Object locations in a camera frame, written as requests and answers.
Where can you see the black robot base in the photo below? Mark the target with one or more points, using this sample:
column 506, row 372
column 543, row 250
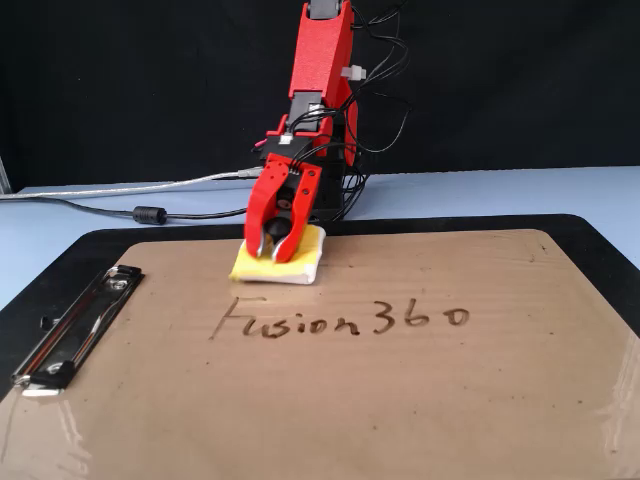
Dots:
column 332, row 200

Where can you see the black backdrop cloth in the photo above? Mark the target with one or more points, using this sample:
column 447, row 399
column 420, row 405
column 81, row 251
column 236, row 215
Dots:
column 125, row 75

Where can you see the black desk mat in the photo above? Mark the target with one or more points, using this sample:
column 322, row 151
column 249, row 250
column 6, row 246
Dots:
column 50, row 270

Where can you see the brown clipboard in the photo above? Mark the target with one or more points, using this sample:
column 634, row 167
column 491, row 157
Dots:
column 325, row 390

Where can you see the yellow sponge with black knob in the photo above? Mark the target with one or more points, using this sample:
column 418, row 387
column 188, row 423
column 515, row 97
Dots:
column 305, row 260

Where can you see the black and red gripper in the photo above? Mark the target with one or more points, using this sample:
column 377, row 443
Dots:
column 290, row 147

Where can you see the silver metal clipboard clip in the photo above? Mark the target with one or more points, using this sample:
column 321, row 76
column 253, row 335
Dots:
column 75, row 335

